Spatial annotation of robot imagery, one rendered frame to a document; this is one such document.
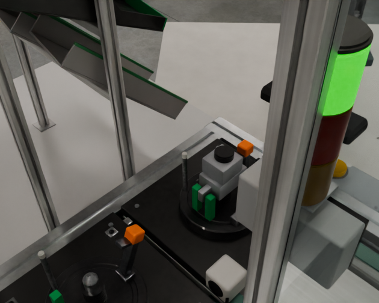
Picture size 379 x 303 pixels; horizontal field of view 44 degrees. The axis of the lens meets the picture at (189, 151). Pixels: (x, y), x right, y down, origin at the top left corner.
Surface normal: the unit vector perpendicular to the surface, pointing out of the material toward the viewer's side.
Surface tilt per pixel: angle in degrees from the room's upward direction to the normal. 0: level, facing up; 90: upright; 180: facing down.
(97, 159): 0
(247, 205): 90
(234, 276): 0
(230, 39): 0
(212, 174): 90
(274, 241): 90
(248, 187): 90
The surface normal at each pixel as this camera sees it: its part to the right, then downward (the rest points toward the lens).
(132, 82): 0.57, 0.56
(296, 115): -0.71, 0.49
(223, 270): -0.01, -0.73
